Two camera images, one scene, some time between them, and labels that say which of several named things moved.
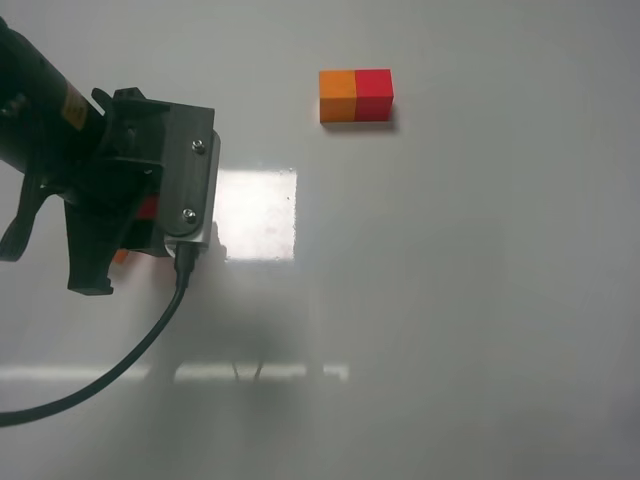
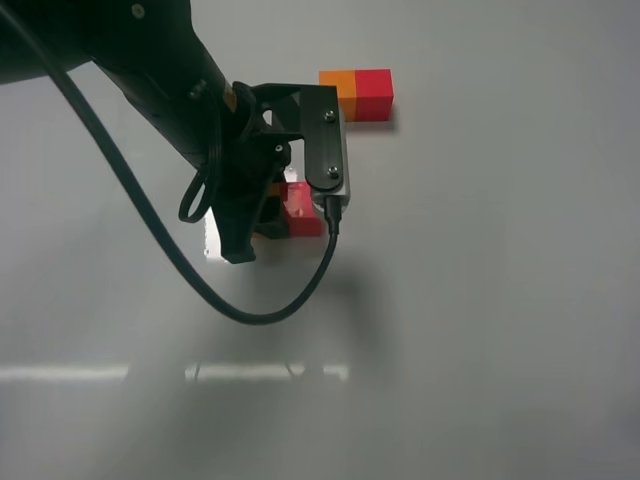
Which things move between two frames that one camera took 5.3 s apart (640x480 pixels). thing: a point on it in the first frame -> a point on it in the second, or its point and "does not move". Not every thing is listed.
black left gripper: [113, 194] -> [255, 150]
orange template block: [338, 96] does not move
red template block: [374, 94] does not move
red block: [147, 208] -> [299, 209]
